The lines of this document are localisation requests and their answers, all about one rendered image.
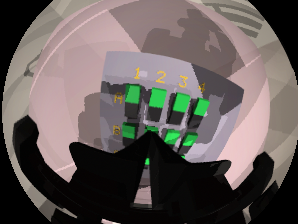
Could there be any grey switch panel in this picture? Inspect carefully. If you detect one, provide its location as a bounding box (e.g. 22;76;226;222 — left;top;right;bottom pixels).
100;51;245;163

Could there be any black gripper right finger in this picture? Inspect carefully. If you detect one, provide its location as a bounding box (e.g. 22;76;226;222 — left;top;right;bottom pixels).
149;132;231;210

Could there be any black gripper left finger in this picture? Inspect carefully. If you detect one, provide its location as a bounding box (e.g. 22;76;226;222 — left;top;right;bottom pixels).
69;131;152;208

